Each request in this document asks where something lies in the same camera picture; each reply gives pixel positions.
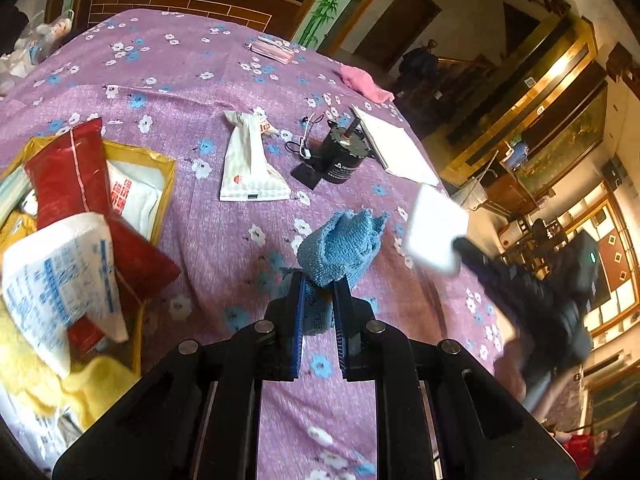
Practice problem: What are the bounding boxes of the clear plastic bags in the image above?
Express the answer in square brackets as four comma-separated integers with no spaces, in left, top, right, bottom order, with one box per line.
[0,10,76,96]

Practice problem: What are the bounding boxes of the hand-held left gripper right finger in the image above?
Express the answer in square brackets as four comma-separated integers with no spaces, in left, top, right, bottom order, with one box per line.
[332,276,581,480]

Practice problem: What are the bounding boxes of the red cloth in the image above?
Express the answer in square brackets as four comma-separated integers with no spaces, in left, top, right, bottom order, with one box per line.
[564,434,607,467]

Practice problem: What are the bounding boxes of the dark wooden door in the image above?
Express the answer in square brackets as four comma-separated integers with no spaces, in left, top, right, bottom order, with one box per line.
[352,0,443,71]

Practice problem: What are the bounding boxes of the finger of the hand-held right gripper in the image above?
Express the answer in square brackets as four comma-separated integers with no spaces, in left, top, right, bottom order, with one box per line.
[452,236,507,292]

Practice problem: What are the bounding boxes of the black electric motor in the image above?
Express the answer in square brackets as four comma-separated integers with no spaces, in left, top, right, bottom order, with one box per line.
[291,112,371,191]

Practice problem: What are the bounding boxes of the white bucket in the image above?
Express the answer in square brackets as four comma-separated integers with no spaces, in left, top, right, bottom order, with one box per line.
[452,177,486,211]

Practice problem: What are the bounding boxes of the yellow towel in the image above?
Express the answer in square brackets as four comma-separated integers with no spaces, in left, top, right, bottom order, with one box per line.
[0,305,141,433]

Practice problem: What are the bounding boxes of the bamboo painted door frame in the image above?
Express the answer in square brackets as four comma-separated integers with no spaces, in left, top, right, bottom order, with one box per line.
[290,0,368,51]

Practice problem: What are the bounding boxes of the wooden chair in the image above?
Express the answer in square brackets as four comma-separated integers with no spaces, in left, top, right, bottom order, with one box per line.
[497,215,556,271]

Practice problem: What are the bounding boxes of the red packet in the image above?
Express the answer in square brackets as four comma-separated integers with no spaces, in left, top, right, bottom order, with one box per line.
[24,116,182,356]

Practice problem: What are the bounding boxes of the pale blue mask pack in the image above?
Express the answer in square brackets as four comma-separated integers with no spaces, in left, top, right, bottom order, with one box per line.
[0,166,33,226]

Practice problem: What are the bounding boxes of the white blue print tissue pack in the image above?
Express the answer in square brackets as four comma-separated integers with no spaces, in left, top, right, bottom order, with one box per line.
[1,212,130,378]

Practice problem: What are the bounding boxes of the blue towel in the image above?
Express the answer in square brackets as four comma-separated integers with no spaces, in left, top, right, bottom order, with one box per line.
[277,208,391,336]

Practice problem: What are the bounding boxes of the brown diamond wall hanging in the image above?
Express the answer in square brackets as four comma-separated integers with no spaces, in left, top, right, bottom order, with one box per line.
[597,230,633,293]

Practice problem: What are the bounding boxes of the pink towel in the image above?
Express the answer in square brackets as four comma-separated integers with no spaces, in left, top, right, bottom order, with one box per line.
[338,63,395,103]

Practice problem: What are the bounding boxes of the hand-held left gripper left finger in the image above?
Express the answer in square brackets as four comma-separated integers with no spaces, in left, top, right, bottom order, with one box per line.
[51,270,307,480]

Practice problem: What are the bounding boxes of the wooden headboard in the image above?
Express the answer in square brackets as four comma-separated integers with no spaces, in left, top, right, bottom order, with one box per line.
[45,0,321,51]

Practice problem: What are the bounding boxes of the yellow cardboard box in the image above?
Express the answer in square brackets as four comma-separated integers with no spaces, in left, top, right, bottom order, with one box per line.
[0,135,177,376]

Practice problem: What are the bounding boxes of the white striped tissue pack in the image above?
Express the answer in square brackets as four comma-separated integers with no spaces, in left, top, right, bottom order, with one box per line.
[219,109,291,202]

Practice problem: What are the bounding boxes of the pink striped pack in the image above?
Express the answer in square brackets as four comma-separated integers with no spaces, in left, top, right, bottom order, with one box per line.
[244,34,296,66]

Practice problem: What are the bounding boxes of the white notebook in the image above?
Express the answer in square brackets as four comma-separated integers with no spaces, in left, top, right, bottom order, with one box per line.
[350,104,441,187]

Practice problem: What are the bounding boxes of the gold framed cabinet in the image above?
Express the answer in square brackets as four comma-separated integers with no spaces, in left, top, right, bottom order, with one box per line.
[440,15,608,186]

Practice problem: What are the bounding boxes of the white red label tissue pack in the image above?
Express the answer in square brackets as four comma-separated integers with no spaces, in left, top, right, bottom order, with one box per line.
[106,160,167,243]

